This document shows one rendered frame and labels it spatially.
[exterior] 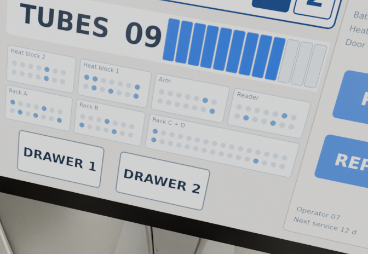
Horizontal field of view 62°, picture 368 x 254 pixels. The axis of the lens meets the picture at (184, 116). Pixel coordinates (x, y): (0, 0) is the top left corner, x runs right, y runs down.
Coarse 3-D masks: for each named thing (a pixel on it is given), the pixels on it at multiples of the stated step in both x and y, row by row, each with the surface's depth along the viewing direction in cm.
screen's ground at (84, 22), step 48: (0, 0) 29; (48, 0) 29; (96, 0) 28; (144, 0) 28; (0, 48) 30; (48, 48) 30; (96, 48) 29; (336, 48) 27; (0, 96) 31; (336, 96) 28; (0, 144) 33; (96, 144) 31; (96, 192) 32; (240, 192) 31; (288, 192) 30; (336, 192) 29; (336, 240) 31
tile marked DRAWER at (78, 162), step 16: (32, 144) 32; (48, 144) 32; (64, 144) 32; (80, 144) 31; (16, 160) 33; (32, 160) 32; (48, 160) 32; (64, 160) 32; (80, 160) 32; (96, 160) 32; (48, 176) 33; (64, 176) 32; (80, 176) 32; (96, 176) 32
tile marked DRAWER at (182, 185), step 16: (128, 160) 31; (144, 160) 31; (160, 160) 31; (128, 176) 32; (144, 176) 31; (160, 176) 31; (176, 176) 31; (192, 176) 31; (208, 176) 31; (128, 192) 32; (144, 192) 32; (160, 192) 32; (176, 192) 31; (192, 192) 31; (192, 208) 32
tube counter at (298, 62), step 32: (128, 32) 28; (160, 32) 28; (192, 32) 28; (224, 32) 28; (256, 32) 27; (192, 64) 28; (224, 64) 28; (256, 64) 28; (288, 64) 27; (320, 64) 27
